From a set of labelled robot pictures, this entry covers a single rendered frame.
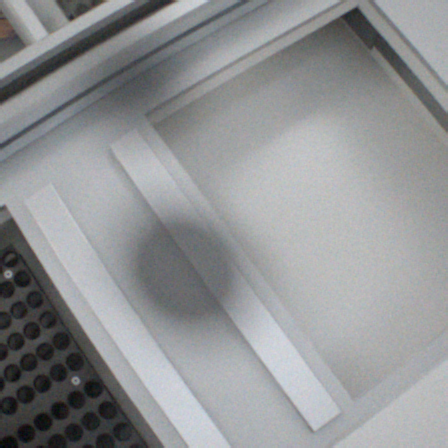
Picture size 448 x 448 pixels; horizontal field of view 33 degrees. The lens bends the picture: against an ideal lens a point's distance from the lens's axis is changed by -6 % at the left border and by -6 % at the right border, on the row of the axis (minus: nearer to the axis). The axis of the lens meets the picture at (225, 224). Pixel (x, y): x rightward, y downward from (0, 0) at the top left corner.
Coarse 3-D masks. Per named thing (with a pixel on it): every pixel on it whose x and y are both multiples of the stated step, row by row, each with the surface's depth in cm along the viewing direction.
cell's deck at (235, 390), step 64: (320, 0) 58; (384, 0) 58; (192, 64) 56; (64, 128) 54; (128, 128) 54; (0, 192) 52; (64, 192) 52; (128, 192) 53; (192, 192) 53; (128, 256) 51; (192, 320) 50; (128, 384) 49; (192, 384) 49; (256, 384) 49; (384, 384) 49
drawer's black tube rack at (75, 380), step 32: (0, 288) 55; (32, 288) 55; (0, 320) 57; (32, 320) 54; (0, 352) 56; (32, 352) 54; (64, 352) 54; (0, 384) 56; (32, 384) 53; (64, 384) 53; (96, 384) 56; (0, 416) 55; (32, 416) 52; (64, 416) 56; (96, 416) 56
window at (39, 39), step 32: (0, 0) 41; (32, 0) 43; (64, 0) 45; (96, 0) 47; (128, 0) 49; (0, 32) 43; (32, 32) 45; (64, 32) 48; (96, 32) 50; (0, 64) 46; (32, 64) 48
